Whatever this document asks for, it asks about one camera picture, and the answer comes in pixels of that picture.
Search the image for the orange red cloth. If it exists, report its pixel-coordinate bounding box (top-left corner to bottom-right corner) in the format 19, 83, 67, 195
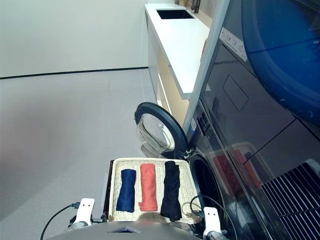
138, 163, 159, 212

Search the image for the black cloth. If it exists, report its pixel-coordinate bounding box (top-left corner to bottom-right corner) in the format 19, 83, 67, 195
160, 160, 183, 222

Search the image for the navy blue cloth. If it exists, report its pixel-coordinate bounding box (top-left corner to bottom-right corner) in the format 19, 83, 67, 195
115, 168, 137, 214

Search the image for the pale woven basket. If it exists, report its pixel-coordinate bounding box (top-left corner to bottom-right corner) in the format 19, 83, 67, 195
107, 157, 204, 225

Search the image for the grey washing machine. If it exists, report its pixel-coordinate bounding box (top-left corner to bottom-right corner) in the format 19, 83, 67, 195
182, 0, 320, 240

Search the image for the round glass washer door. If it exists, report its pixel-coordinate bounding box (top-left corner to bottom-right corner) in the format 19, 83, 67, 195
134, 101, 191, 160

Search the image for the white counter cabinet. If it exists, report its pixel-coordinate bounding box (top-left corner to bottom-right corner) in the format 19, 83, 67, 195
144, 0, 213, 121

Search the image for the white pictogram warning strip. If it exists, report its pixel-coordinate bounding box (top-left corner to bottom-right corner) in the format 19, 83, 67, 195
219, 26, 248, 62

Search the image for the black sink basin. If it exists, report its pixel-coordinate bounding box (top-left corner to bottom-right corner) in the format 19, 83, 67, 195
156, 8, 197, 20

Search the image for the silver robot torso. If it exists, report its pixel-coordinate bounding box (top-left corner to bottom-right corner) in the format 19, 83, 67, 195
46, 221, 201, 240

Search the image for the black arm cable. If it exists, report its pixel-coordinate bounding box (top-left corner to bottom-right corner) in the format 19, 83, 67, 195
39, 202, 81, 240
189, 194, 238, 240

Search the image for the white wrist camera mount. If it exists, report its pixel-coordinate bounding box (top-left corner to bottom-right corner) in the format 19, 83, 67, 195
202, 206, 223, 238
74, 198, 96, 223

